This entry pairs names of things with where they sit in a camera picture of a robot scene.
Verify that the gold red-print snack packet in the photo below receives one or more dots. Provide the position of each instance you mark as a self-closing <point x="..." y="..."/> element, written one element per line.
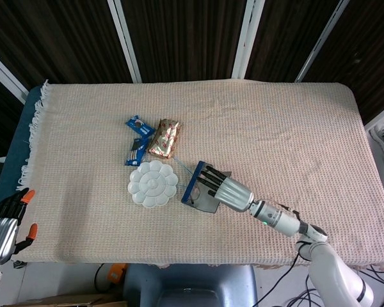
<point x="164" y="139"/>

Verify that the metal frame eyeglasses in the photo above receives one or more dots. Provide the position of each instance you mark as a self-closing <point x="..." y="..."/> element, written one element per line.
<point x="196" y="193"/>

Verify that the beige waffle weave cloth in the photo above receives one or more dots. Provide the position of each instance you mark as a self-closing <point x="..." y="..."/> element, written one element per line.
<point x="275" y="128"/>

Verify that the white black sneaker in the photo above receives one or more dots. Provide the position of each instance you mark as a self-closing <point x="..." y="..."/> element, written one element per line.
<point x="379" y="137"/>

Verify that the grey blue-edged pouch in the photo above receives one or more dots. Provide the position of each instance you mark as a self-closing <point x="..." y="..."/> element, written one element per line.
<point x="204" y="204"/>

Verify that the dark brown curtain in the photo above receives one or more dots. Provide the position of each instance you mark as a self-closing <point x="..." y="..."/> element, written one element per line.
<point x="185" y="38"/>

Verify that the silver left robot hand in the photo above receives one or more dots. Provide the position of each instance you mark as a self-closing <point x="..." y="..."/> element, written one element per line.
<point x="0" y="238"/>

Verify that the blue cookie packet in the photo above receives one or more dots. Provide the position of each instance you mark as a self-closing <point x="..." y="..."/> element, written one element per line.
<point x="135" y="153"/>
<point x="139" y="125"/>

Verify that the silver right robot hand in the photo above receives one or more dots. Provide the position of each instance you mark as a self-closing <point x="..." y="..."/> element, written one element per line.
<point x="235" y="193"/>

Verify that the white shelf frame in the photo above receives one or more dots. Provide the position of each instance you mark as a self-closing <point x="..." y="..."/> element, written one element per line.
<point x="380" y="116"/>

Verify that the blue table pad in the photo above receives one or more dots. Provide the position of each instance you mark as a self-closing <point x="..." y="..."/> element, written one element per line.
<point x="12" y="153"/>

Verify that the white flower paint palette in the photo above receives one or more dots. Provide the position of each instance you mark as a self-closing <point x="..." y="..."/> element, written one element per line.
<point x="152" y="184"/>

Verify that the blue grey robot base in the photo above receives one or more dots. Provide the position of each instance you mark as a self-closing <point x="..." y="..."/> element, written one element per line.
<point x="192" y="283"/>

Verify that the white frame post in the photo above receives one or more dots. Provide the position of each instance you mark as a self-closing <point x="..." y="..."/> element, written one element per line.
<point x="320" y="44"/>
<point x="246" y="41"/>
<point x="124" y="41"/>
<point x="6" y="76"/>

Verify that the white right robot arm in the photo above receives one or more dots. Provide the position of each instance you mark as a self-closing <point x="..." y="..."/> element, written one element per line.
<point x="332" y="275"/>

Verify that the small black clamp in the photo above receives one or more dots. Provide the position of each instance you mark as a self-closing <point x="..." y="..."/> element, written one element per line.
<point x="19" y="264"/>

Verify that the orange device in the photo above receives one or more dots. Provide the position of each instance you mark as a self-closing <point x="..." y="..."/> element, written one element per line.
<point x="116" y="272"/>

